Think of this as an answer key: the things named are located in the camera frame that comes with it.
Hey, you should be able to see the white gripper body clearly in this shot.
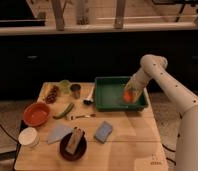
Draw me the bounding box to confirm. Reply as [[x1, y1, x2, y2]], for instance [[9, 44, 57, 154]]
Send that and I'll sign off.
[[123, 74, 146, 103]]

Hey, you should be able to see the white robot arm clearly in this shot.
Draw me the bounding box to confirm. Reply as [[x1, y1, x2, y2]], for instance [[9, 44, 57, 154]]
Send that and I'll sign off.
[[123, 54, 198, 171]]

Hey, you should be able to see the green plastic tray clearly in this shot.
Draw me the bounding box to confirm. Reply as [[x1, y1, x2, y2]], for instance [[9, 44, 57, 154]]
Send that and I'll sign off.
[[94, 76, 148, 112]]

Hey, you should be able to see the black white spoon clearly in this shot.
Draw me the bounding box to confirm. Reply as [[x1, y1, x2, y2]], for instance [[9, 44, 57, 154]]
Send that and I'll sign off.
[[83, 87, 94, 105]]

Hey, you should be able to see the blue sponge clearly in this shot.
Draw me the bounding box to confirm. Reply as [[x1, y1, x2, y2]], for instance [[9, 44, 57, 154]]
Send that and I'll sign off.
[[94, 121, 113, 143]]

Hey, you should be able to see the metal cup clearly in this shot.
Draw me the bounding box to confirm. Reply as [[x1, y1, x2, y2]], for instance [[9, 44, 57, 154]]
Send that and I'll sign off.
[[70, 84, 81, 99]]

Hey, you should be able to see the green plastic cup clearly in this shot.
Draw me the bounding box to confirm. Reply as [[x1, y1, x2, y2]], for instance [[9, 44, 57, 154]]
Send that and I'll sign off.
[[59, 80, 70, 94]]

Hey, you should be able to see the silver fork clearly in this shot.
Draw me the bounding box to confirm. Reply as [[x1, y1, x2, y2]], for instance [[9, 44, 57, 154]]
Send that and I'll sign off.
[[66, 114, 96, 120]]

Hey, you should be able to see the wooden block on plate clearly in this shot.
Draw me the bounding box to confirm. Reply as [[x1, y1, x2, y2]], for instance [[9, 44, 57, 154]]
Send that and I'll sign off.
[[66, 127, 84, 155]]

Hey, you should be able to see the green cucumber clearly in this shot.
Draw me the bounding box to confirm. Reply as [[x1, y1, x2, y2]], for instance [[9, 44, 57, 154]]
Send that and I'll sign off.
[[53, 103, 74, 119]]

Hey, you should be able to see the bunch of dark grapes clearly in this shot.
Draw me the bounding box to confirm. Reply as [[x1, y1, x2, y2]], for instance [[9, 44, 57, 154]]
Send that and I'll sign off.
[[45, 85, 59, 104]]

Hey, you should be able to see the dark round plate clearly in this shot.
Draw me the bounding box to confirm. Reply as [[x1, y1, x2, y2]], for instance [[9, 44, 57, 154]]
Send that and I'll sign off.
[[59, 133, 87, 161]]

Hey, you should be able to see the grey blue cloth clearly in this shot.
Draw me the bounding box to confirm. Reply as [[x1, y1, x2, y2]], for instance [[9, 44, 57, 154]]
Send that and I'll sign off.
[[47, 124, 73, 144]]

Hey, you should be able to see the orange bowl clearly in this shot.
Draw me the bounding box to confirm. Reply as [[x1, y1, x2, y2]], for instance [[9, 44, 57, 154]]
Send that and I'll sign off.
[[23, 102, 50, 127]]

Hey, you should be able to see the white round container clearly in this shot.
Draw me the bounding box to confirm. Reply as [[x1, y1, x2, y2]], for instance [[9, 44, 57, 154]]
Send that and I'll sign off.
[[18, 127, 39, 147]]

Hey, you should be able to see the black cable right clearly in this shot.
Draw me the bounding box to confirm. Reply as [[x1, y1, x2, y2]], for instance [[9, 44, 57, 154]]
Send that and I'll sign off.
[[162, 143, 177, 166]]

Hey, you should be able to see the black cable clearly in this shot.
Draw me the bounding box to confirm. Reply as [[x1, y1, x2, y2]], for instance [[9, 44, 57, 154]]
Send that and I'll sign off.
[[162, 143, 177, 166], [0, 114, 20, 144]]

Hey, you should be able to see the black cable left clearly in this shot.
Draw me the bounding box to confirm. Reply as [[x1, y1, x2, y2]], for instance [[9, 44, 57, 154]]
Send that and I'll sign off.
[[0, 114, 20, 144]]

